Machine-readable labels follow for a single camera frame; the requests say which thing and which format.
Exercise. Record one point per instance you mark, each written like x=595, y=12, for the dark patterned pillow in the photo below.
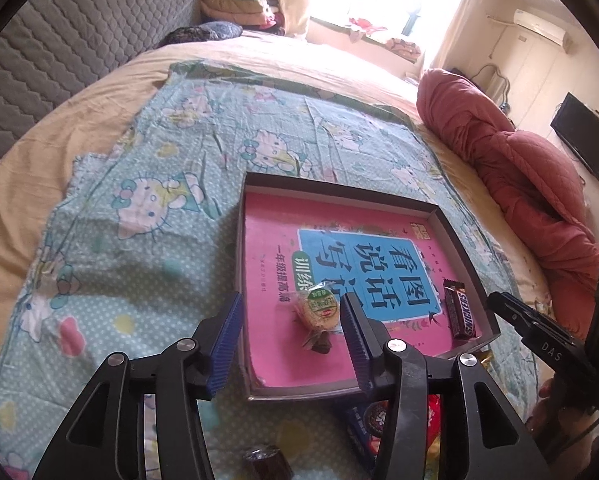
x=204, y=32

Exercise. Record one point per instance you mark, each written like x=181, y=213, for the brown chocolate bar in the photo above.
x=460, y=312

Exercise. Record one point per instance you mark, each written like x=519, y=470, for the stack of folded clothes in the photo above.
x=234, y=5

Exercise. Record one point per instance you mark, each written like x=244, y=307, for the black television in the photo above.
x=584, y=132

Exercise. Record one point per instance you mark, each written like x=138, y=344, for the red snack packet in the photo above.
x=435, y=420

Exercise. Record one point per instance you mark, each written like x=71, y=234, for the pink book with blue label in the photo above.
x=279, y=240

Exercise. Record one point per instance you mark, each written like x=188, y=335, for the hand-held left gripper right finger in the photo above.
x=354, y=340

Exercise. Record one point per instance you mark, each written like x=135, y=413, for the cat print blanket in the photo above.
x=154, y=235

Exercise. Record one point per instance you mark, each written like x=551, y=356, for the clothes on windowsill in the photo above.
x=399, y=47

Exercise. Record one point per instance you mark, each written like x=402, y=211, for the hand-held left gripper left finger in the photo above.
x=227, y=345

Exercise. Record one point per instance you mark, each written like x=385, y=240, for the dark shallow cardboard box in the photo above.
x=242, y=260

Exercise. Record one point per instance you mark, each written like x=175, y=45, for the yellow snack packet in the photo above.
x=484, y=357

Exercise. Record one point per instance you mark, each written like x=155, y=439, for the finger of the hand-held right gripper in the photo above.
x=529, y=327

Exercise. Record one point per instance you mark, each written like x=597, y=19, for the round cracker packet green label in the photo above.
x=319, y=310

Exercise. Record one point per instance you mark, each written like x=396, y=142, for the white air conditioner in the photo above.
x=539, y=27

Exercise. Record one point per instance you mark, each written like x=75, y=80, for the grey quilted headboard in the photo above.
x=69, y=45

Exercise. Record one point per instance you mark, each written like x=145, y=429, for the blue cookie packet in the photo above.
x=362, y=425

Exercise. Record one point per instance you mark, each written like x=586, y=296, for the pink quilt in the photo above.
x=519, y=170

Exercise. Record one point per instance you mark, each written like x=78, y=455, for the small dark wrapped candy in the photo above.
x=323, y=346

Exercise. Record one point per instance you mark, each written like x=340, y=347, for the person's right hand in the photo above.
x=547, y=390

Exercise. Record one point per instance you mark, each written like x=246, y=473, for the bed with beige sheet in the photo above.
x=79, y=110

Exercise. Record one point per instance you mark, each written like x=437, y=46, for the dark round cookie packet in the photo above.
x=267, y=462

